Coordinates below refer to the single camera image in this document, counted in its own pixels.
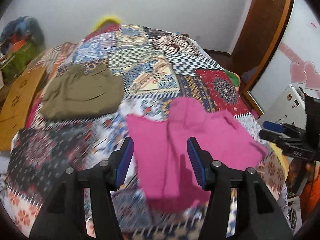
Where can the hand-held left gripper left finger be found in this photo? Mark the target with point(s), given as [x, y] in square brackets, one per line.
[125, 156]

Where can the wooden door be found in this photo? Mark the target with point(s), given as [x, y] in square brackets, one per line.
[262, 17]

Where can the person's right forearm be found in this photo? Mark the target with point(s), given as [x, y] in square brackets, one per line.
[311, 192]

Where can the pink heart stickers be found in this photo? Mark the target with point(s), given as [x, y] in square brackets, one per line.
[306, 73]

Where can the olive green pants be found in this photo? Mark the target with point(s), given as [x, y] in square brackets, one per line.
[82, 92]

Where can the white wood-framed sliding door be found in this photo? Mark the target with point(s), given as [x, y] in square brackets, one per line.
[295, 30]

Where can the patchwork printed bedsheet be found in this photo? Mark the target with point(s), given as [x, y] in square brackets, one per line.
[150, 67]

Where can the yellow plush pillow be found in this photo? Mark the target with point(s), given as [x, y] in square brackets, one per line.
[107, 22]

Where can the blue cloth bundle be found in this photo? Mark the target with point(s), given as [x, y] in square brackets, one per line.
[22, 28]

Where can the pink pants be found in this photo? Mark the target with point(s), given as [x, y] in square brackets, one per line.
[160, 155]

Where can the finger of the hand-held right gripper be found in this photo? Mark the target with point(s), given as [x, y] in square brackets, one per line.
[270, 135]
[273, 126]

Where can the brown cardboard box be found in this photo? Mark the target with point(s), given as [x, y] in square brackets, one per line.
[20, 100]

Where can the white appliance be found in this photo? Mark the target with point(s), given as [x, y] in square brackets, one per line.
[282, 107]

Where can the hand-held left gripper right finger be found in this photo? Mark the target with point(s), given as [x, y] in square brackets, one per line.
[195, 157]

